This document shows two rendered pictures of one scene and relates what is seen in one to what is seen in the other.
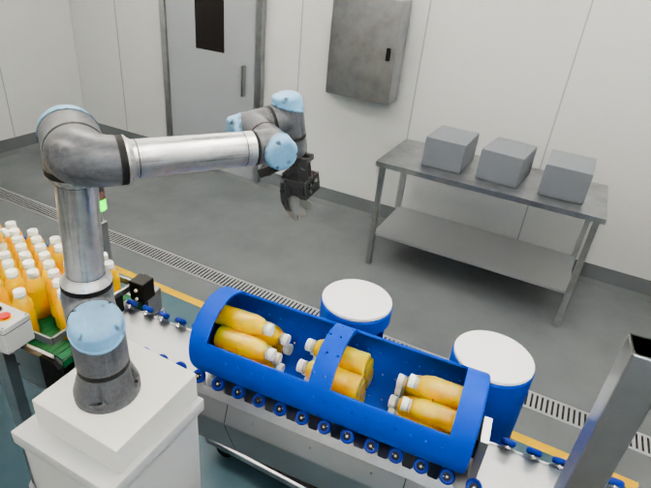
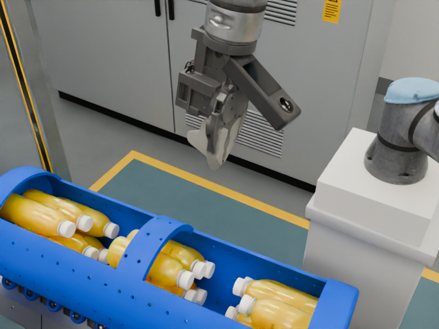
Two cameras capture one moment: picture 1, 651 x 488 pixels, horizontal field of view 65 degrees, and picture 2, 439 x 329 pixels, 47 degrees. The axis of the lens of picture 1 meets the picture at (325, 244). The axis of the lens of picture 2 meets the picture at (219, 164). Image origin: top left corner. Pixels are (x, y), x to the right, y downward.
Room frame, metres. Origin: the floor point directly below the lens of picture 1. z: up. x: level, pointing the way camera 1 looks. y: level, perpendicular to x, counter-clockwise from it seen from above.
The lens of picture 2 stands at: (1.86, 0.16, 2.05)
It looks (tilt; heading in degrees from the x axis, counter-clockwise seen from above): 41 degrees down; 186
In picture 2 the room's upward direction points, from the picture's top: straight up
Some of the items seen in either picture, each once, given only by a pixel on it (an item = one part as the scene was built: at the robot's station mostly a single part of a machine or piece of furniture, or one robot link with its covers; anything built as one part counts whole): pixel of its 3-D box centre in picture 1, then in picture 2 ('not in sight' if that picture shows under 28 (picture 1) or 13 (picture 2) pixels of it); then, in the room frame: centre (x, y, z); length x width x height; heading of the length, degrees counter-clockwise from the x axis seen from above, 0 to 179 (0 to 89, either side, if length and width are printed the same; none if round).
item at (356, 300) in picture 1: (356, 299); not in sight; (1.65, -0.15, 1.03); 0.28 x 0.28 x 0.01
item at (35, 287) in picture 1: (37, 294); not in sight; (1.52, 1.06, 0.99); 0.07 x 0.07 x 0.19
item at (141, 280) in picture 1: (140, 289); not in sight; (1.68, 0.73, 0.95); 0.10 x 0.07 x 0.10; 160
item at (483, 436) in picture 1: (477, 446); not in sight; (1.02, -0.50, 1.00); 0.10 x 0.04 x 0.15; 160
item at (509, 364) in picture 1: (493, 356); not in sight; (1.39, -0.63, 1.03); 0.28 x 0.28 x 0.01
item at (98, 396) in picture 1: (106, 375); (398, 149); (0.88, 0.49, 1.29); 0.15 x 0.15 x 0.10
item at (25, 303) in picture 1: (24, 315); not in sight; (1.40, 1.04, 0.99); 0.07 x 0.07 x 0.19
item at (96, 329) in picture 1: (98, 336); (411, 109); (0.88, 0.49, 1.40); 0.13 x 0.12 x 0.14; 33
